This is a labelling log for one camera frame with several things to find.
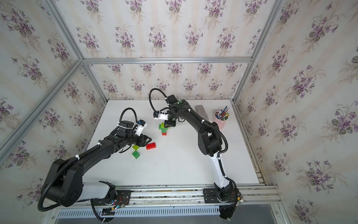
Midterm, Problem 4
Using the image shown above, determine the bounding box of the red long lego brick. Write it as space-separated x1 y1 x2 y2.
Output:
146 142 156 150

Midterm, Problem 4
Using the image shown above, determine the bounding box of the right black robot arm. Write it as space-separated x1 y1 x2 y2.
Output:
148 88 241 202

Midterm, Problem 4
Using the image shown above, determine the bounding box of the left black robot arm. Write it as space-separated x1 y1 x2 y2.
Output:
37 119 152 212

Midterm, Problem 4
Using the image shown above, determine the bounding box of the pink pen cup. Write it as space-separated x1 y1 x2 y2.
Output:
214 116 226 130

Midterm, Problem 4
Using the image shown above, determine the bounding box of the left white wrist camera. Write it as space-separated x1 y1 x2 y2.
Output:
134 119 147 136

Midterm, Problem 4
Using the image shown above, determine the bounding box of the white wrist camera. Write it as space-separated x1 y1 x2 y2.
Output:
153 111 169 120
134 119 147 136

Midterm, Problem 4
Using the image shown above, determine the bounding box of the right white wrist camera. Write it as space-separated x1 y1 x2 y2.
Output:
153 111 169 120

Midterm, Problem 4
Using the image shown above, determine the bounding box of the aluminium mounting rail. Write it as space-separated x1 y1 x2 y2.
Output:
115 184 283 208

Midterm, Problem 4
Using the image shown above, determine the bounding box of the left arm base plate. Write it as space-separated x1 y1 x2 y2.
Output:
93 190 131 207

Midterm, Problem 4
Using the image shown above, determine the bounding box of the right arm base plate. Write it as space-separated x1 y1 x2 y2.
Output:
203 186 241 203

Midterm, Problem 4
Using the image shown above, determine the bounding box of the white slotted cable duct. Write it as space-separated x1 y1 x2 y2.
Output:
57 205 220 219

